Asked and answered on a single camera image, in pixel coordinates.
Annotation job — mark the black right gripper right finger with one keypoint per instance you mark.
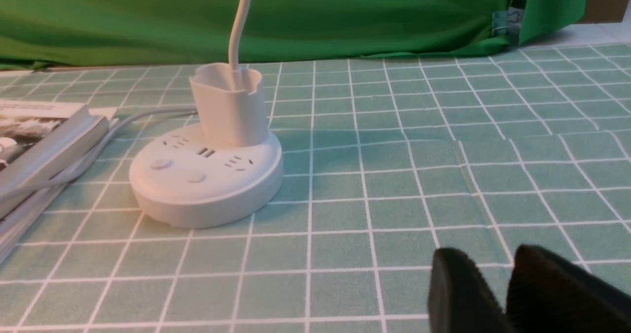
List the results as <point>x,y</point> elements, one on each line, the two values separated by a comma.
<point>549,294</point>

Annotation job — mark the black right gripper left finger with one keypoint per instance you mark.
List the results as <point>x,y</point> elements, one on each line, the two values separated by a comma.
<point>459,298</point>

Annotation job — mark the white desk lamp with sockets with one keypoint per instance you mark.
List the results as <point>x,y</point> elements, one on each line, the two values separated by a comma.
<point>222,169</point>

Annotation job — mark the green checkered tablecloth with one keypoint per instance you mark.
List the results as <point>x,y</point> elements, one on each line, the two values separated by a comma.
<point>384,162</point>

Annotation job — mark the metal binder clip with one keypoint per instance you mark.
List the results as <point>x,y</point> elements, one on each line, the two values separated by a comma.
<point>507,22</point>

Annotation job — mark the brown cardboard box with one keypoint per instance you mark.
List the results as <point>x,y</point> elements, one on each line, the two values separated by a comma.
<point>604,11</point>

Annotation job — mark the white self-driving textbook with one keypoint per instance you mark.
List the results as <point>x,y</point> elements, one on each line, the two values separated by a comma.
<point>40,141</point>

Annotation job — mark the bottom book in stack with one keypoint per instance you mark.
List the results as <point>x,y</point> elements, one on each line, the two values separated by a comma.
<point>14,226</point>

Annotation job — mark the green backdrop cloth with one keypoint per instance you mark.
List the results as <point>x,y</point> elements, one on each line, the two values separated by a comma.
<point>40,33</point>

